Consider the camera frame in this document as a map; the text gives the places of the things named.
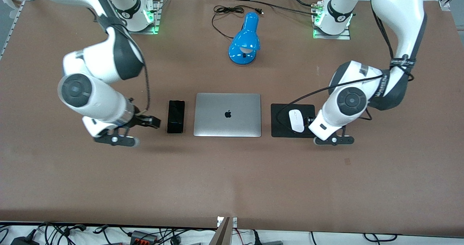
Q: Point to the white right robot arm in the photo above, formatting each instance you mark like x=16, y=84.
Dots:
x=94, y=96

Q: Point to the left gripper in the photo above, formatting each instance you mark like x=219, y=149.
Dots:
x=311, y=122

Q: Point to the white computer mouse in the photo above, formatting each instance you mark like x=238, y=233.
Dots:
x=296, y=120

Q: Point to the black power adapter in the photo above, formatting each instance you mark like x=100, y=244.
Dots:
x=24, y=240

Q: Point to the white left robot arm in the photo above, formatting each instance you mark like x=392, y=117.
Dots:
x=398, y=13

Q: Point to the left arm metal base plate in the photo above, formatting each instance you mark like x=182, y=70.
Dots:
x=331, y=36

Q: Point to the silver closed laptop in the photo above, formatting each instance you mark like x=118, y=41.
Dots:
x=227, y=114

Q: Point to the blue desk lamp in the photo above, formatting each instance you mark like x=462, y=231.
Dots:
x=246, y=38

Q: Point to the black mouse pad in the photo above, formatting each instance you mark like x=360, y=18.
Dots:
x=281, y=132

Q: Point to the aluminium camera post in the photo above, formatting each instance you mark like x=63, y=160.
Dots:
x=224, y=232

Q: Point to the grey connector block orange levers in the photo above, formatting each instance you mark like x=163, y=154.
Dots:
x=142, y=237

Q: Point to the black smartphone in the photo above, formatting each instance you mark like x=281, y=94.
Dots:
x=175, y=117

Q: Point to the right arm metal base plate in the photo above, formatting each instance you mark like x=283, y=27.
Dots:
x=148, y=30

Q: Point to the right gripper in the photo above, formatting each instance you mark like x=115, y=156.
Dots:
x=140, y=119

